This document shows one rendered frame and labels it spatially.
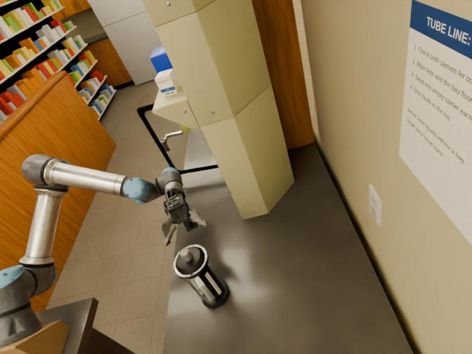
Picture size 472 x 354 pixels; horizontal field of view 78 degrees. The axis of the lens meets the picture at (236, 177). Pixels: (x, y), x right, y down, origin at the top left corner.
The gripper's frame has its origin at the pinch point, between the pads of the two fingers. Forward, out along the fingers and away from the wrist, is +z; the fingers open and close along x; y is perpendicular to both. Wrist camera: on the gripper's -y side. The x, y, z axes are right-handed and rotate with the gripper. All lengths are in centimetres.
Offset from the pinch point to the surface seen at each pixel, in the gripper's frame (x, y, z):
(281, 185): 39.7, -14.2, -17.3
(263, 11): 57, 43, -43
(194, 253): 2.0, 4.1, 10.7
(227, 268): 6.8, -19.9, 3.9
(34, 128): -124, -18, -233
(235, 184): 22.4, 0.3, -13.6
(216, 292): 1.9, -12.2, 15.4
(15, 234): -150, -58, -138
